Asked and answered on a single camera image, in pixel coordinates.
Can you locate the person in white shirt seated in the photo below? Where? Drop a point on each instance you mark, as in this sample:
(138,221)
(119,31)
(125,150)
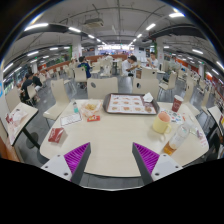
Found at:
(129,66)

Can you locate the small clear bottle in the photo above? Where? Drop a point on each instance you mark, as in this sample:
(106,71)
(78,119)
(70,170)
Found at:
(75,107)

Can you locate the white receipt card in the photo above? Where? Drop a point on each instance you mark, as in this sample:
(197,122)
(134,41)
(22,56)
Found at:
(70,119)

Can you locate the side table left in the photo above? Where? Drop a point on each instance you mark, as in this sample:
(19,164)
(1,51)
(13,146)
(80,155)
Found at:
(19,118)

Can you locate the beige chair front centre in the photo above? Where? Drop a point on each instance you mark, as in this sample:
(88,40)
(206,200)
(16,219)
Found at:
(99,88)

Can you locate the ceiling projector unit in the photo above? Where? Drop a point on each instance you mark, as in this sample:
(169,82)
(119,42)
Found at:
(94,23)

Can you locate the beige chair front left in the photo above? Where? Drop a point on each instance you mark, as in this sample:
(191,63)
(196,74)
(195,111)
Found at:
(61,97)

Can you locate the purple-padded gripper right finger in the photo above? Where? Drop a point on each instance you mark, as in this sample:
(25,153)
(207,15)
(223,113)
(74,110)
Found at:
(153,166)

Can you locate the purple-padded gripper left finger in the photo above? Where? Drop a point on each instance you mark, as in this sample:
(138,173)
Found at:
(70,166)

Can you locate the person in white far right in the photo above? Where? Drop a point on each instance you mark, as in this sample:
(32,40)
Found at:
(153,62)

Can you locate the beige chair front right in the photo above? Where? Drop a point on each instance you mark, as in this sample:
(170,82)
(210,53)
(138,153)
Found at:
(143,86)

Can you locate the colourful leaflet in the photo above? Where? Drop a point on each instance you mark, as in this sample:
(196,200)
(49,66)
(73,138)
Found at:
(175,117)

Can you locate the red paper cup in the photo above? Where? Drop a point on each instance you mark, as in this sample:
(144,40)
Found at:
(177,103)

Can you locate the crumpled white napkin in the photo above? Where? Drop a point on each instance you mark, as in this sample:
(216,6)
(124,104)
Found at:
(148,97)

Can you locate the red ketchup packet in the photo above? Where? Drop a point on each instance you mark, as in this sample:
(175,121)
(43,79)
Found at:
(93,118)

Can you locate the red carton box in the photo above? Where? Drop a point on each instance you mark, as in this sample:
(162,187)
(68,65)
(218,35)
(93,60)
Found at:
(57,135)

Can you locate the clear plastic bottle amber liquid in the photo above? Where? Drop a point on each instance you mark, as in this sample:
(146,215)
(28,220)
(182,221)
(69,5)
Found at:
(178,138)

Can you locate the dark food tray with liner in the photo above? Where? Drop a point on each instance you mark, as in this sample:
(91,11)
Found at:
(129,104)

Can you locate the beige chair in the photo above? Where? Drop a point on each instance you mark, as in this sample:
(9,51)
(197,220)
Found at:
(99,88)
(61,97)
(143,86)
(169,85)

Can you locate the beige chair right side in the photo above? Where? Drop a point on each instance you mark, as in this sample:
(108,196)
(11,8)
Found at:
(169,85)

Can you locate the yellow mug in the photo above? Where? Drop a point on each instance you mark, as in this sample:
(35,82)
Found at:
(161,123)

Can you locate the person in blue shirt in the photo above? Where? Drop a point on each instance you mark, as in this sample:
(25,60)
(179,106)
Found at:
(85,66)

